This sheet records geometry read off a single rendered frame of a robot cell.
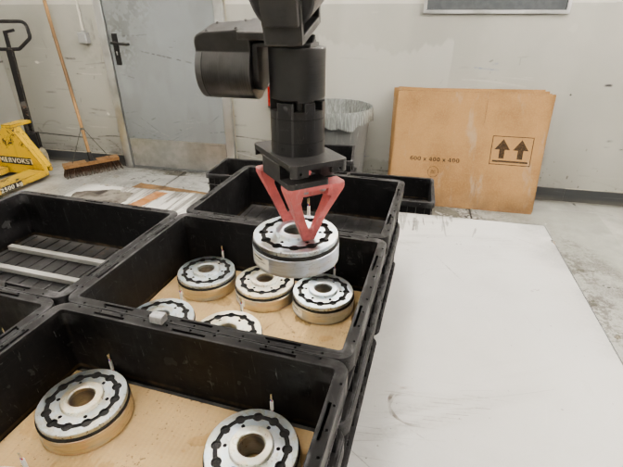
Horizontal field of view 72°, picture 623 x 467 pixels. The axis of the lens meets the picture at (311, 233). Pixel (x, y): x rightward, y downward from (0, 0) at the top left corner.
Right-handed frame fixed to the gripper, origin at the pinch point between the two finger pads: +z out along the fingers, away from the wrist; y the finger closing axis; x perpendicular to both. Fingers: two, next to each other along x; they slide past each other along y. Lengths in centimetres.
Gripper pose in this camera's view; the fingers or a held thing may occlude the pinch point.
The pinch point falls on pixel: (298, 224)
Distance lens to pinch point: 50.8
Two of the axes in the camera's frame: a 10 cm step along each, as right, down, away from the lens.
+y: 4.7, 4.1, -7.8
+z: -0.1, 8.9, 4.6
